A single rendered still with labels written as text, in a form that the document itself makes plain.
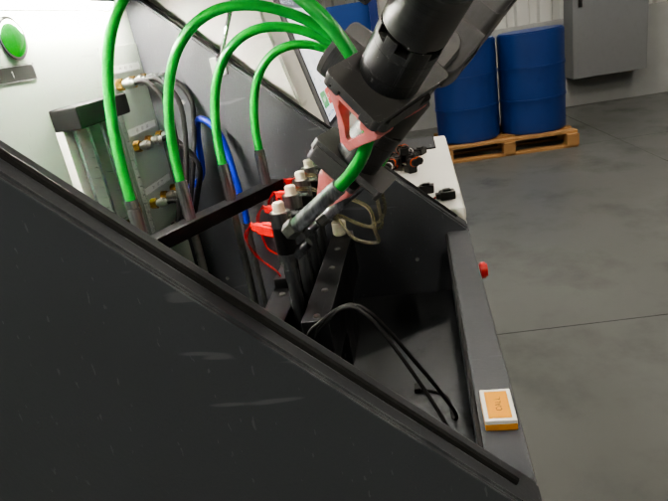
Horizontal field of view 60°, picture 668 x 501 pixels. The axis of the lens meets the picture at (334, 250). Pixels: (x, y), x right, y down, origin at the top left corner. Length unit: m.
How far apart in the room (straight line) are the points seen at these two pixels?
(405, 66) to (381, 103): 0.04
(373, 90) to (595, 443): 1.70
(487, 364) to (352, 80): 0.36
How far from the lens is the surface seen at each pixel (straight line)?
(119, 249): 0.44
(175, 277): 0.43
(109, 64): 0.78
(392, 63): 0.48
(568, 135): 5.58
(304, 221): 0.64
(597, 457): 2.02
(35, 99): 0.84
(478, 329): 0.76
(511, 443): 0.58
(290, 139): 1.05
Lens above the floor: 1.33
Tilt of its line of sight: 21 degrees down
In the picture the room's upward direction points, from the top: 10 degrees counter-clockwise
